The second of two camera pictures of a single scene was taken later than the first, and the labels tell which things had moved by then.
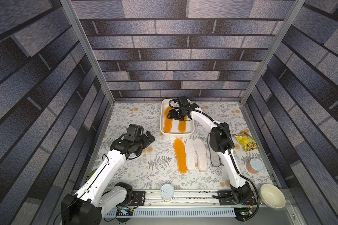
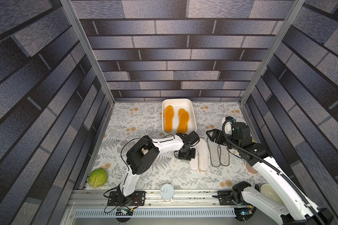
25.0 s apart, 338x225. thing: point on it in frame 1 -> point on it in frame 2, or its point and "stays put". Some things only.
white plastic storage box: (174, 128) stays put
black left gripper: (147, 140) -> (192, 156)
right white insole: (199, 147) stays put
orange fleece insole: (167, 126) stays put
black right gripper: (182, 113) -> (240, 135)
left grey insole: (215, 159) stays put
